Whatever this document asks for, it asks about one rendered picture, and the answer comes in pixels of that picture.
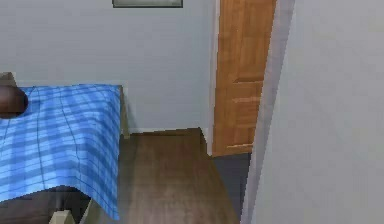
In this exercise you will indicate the dark framed wall picture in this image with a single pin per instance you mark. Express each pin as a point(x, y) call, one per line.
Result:
point(147, 3)

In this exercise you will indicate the bed with blue plaid cover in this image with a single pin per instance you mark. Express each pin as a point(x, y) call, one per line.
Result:
point(63, 140)

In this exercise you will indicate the brown wooden room door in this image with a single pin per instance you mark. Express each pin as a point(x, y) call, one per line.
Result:
point(241, 76)

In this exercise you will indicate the dark brown pillow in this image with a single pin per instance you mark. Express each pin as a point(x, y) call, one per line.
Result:
point(11, 101)

